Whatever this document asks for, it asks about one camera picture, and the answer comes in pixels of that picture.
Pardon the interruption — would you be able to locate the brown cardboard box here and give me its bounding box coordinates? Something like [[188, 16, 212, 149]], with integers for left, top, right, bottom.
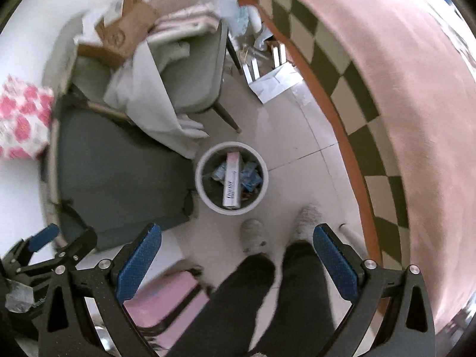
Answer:
[[76, 0, 160, 68]]

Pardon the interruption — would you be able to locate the grey chair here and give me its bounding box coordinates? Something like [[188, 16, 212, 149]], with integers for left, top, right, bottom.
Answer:
[[71, 18, 242, 134]]

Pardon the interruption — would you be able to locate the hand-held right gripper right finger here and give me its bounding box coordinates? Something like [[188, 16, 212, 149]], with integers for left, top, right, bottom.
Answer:
[[313, 224, 436, 357]]

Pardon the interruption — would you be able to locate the pink white patterned bag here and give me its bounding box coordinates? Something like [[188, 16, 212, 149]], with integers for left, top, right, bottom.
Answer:
[[0, 75, 56, 160]]

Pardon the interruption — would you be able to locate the pink tablecloth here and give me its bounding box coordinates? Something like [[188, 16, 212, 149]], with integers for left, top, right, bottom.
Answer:
[[232, 0, 476, 343]]

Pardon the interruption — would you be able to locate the person's right leg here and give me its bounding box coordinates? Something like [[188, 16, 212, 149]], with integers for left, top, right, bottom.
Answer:
[[256, 240, 335, 357]]

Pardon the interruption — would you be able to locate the folded striped beige cloth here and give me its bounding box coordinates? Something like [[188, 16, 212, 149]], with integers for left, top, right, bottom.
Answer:
[[149, 2, 220, 45]]

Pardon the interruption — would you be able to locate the grey fuzzy sock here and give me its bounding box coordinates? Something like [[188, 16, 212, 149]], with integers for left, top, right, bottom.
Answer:
[[241, 219, 267, 255], [292, 205, 322, 244]]

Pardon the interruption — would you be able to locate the long white box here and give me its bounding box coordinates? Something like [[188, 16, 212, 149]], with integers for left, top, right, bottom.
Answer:
[[222, 151, 244, 209]]

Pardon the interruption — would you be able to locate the dark grey seat cushion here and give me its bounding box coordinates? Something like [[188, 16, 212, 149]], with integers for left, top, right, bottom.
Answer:
[[48, 93, 194, 250]]

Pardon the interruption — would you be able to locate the person's leg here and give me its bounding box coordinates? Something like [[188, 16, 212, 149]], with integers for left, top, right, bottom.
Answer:
[[256, 240, 335, 357], [175, 253, 276, 357]]

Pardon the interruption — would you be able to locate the person's left leg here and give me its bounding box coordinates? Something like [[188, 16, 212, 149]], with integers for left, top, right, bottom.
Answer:
[[175, 253, 276, 357]]

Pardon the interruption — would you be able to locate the white cloth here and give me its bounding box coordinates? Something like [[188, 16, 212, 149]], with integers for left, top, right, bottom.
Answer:
[[72, 0, 220, 159]]

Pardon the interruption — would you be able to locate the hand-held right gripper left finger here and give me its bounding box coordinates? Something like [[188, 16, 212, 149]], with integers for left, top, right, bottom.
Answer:
[[37, 223, 162, 357]]

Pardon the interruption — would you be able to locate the white paper bag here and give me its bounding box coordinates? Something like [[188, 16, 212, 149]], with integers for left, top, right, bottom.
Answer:
[[248, 63, 302, 104]]

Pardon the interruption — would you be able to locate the white trash bin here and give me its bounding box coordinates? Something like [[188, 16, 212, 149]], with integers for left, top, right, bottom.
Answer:
[[195, 141, 269, 215]]

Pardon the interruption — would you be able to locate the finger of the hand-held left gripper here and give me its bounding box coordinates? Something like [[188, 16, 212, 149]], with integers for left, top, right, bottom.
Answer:
[[48, 227, 98, 268], [7, 224, 61, 266]]

